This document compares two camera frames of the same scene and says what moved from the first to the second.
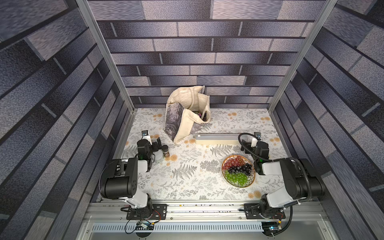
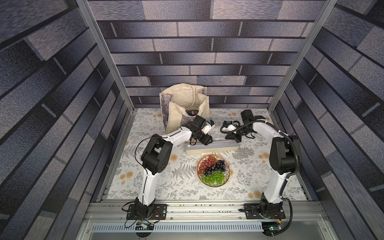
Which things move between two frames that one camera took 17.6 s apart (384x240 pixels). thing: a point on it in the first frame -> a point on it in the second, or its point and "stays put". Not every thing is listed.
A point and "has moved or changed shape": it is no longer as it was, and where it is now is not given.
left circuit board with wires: [143, 225] stays put
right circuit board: [271, 228] stays put
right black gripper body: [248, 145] -> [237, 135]
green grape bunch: [239, 178] -> [216, 177]
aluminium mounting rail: [115, 211] stays put
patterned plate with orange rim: [250, 177] -> [226, 174]
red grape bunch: [235, 161] -> [207, 162]
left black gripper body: [155, 147] -> [204, 138]
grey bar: [217, 138] has moved or changed shape
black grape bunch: [246, 168] -> [219, 166]
